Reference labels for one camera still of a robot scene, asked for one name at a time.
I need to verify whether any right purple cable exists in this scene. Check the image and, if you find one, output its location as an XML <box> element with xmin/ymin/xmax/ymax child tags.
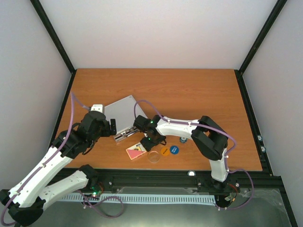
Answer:
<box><xmin>133</xmin><ymin>99</ymin><xmax>254</xmax><ymax>210</ymax></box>

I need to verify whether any black aluminium frame rail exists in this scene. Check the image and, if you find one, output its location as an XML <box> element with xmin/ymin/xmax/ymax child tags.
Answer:
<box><xmin>96</xmin><ymin>169</ymin><xmax>285</xmax><ymax>195</ymax></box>

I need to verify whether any pink yellow card deck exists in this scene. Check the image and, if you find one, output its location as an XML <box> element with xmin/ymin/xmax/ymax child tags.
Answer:
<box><xmin>126</xmin><ymin>143</ymin><xmax>147</xmax><ymax>160</ymax></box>

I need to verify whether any orange big blind button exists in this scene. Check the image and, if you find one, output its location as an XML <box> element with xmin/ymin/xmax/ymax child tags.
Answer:
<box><xmin>160</xmin><ymin>147</ymin><xmax>170</xmax><ymax>157</ymax></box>

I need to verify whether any blue small blind button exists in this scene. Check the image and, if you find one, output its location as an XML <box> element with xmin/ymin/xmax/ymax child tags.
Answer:
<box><xmin>169</xmin><ymin>145</ymin><xmax>179</xmax><ymax>155</ymax></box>

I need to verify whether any aluminium poker case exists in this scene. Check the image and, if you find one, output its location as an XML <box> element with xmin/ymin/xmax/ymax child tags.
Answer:
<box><xmin>105</xmin><ymin>95</ymin><xmax>138</xmax><ymax>142</ymax></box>

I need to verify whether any clear round dealer button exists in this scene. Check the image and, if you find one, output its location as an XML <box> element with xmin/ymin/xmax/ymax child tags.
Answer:
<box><xmin>148</xmin><ymin>151</ymin><xmax>160</xmax><ymax>163</ymax></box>

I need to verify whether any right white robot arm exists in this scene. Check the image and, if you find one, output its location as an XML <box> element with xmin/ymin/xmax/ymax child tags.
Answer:
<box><xmin>133</xmin><ymin>115</ymin><xmax>228</xmax><ymax>190</ymax></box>

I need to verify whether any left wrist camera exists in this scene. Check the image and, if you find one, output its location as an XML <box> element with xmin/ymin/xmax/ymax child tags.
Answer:
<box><xmin>90</xmin><ymin>104</ymin><xmax>105</xmax><ymax>114</ymax></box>

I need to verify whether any blue green chip stack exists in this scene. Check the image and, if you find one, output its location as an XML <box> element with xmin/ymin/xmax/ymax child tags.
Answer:
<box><xmin>179</xmin><ymin>137</ymin><xmax>187</xmax><ymax>143</ymax></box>

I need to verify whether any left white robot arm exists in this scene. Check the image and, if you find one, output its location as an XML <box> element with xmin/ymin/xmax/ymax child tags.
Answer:
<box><xmin>0</xmin><ymin>111</ymin><xmax>116</xmax><ymax>227</ymax></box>

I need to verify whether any light blue cable duct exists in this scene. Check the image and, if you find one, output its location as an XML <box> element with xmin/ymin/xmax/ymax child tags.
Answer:
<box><xmin>59</xmin><ymin>192</ymin><xmax>215</xmax><ymax>206</ymax></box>

